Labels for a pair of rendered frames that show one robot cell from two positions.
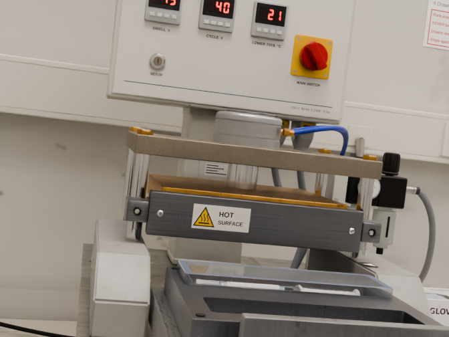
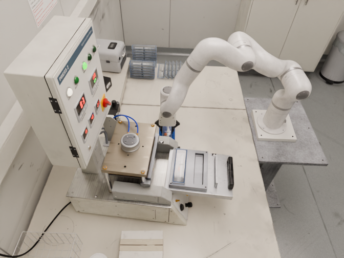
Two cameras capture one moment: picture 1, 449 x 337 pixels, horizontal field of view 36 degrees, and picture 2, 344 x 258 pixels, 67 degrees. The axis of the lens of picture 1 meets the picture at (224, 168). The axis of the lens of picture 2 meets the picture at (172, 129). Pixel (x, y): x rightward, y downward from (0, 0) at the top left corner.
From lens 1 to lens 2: 114 cm
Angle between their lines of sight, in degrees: 78
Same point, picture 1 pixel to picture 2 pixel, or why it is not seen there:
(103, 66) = not seen: outside the picture
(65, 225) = (14, 198)
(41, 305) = (24, 219)
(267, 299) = (192, 172)
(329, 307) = (194, 164)
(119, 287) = (169, 195)
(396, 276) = (169, 141)
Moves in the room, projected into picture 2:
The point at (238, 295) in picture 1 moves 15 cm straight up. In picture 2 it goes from (191, 177) to (194, 157)
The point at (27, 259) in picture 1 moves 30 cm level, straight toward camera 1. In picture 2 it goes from (14, 218) to (83, 221)
